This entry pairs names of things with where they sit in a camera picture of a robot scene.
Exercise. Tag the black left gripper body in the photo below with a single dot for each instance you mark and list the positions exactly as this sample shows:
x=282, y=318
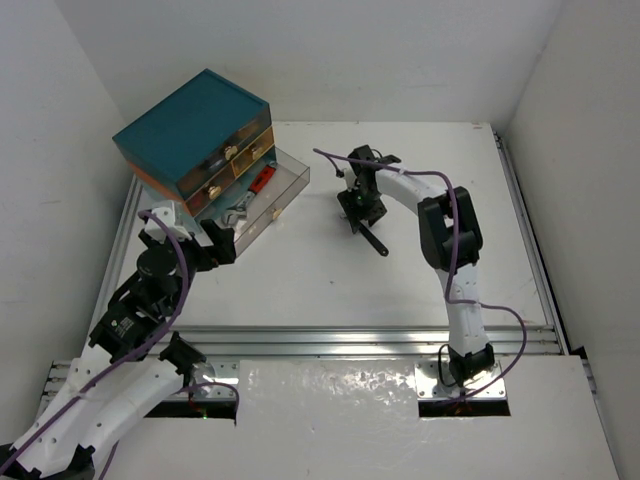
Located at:
x=211, y=242

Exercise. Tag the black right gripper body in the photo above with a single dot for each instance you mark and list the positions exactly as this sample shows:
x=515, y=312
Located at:
x=362, y=204

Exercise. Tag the transparent wide bottom drawer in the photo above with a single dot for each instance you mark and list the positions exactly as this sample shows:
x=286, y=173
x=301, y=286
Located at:
x=290, y=178

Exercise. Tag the red handled adjustable wrench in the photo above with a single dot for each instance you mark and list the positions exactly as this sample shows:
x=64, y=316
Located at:
x=239, y=211

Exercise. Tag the aluminium table edge rail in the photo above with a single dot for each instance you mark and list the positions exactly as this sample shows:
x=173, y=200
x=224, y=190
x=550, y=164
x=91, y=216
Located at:
x=356, y=342

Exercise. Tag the black handled adjustable wrench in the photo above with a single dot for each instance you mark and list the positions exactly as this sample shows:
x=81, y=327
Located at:
x=378, y=246

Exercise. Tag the white foam cover panel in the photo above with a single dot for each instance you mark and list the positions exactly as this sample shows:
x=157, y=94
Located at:
x=380, y=391

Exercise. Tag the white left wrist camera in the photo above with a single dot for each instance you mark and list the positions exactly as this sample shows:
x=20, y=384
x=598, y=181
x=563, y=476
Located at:
x=162, y=217

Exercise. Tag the teal drawer organizer box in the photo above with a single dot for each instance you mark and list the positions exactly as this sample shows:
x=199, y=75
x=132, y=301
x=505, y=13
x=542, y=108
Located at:
x=197, y=142

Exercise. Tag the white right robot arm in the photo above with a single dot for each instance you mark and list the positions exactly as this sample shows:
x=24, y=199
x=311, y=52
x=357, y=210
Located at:
x=450, y=241

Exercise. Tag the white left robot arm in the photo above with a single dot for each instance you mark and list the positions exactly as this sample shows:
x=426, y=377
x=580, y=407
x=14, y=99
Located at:
x=131, y=363

